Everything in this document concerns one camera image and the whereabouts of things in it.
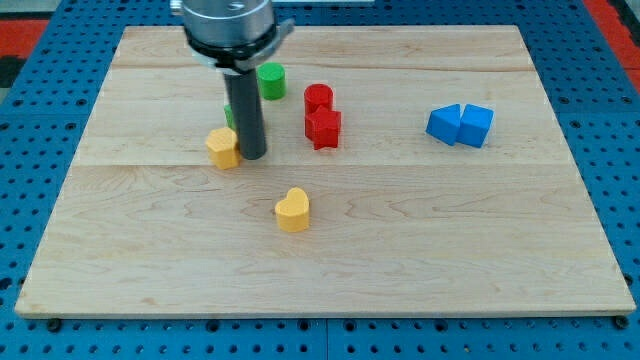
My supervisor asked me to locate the yellow hexagon block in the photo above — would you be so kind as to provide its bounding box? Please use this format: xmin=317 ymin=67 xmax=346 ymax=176
xmin=205 ymin=127 xmax=241 ymax=170

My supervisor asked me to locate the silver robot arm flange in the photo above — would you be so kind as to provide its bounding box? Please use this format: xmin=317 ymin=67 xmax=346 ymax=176
xmin=169 ymin=0 xmax=295 ymax=75

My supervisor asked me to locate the yellow heart block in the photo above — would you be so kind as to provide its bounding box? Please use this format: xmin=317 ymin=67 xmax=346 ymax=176
xmin=275 ymin=187 xmax=310 ymax=232

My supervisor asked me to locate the red star block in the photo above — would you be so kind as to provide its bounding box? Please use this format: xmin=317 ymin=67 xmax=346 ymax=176
xmin=305 ymin=107 xmax=342 ymax=150

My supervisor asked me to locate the red cylinder block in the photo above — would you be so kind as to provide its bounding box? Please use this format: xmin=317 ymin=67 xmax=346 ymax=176
xmin=303 ymin=83 xmax=334 ymax=115

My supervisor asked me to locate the wooden board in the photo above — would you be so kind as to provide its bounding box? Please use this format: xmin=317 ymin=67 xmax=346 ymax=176
xmin=15 ymin=25 xmax=636 ymax=319

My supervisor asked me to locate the green block behind rod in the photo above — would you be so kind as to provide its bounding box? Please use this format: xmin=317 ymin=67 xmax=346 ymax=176
xmin=224 ymin=104 xmax=236 ymax=130

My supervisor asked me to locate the green cylinder block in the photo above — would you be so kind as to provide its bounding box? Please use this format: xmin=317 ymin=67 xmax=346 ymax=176
xmin=257 ymin=62 xmax=286 ymax=100

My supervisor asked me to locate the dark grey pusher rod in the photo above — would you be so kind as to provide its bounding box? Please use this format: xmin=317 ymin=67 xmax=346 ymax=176
xmin=224 ymin=70 xmax=267 ymax=160

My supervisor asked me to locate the blue triangle block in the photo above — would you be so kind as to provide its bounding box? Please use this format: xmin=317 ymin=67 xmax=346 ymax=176
xmin=425 ymin=104 xmax=461 ymax=146

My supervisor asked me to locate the blue cube block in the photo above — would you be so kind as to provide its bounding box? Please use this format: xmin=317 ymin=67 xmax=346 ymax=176
xmin=456 ymin=104 xmax=494 ymax=148

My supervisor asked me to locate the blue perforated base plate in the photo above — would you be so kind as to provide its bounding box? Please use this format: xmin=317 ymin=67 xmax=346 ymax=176
xmin=1 ymin=0 xmax=639 ymax=359

